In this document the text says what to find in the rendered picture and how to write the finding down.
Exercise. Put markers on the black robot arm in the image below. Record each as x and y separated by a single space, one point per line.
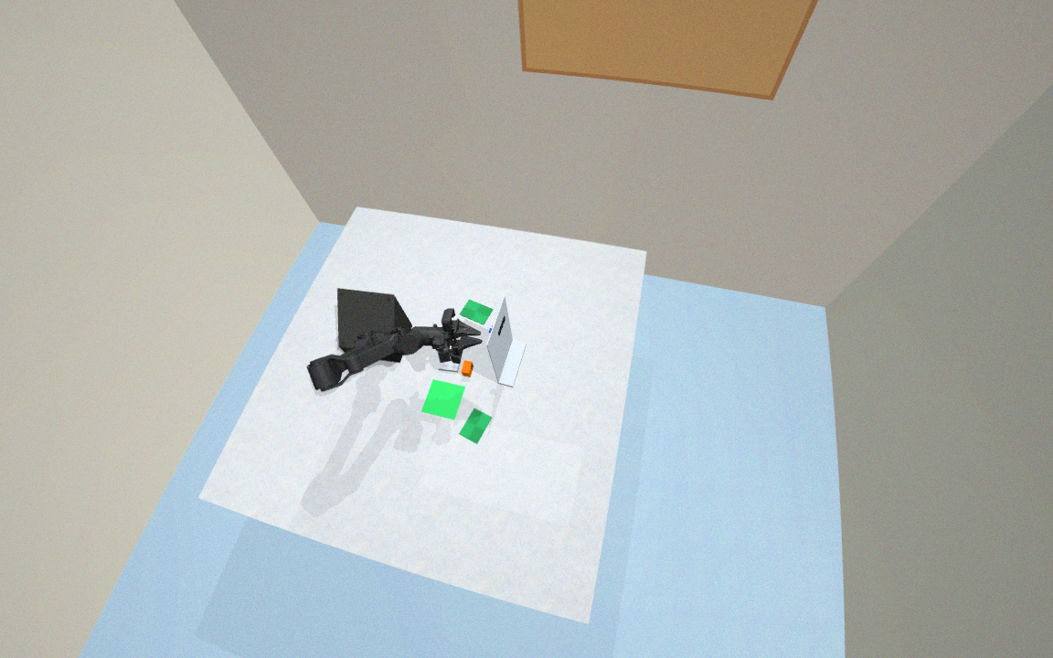
326 371

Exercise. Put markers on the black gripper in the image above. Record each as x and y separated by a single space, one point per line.
455 329

